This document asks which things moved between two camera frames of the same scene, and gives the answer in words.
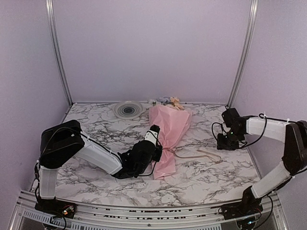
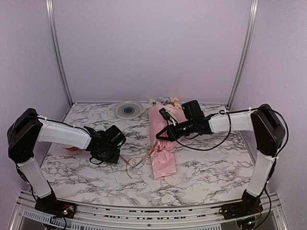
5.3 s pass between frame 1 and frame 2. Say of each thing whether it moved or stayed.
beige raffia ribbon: moved
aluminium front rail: stayed
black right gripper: moved
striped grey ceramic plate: stayed
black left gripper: moved
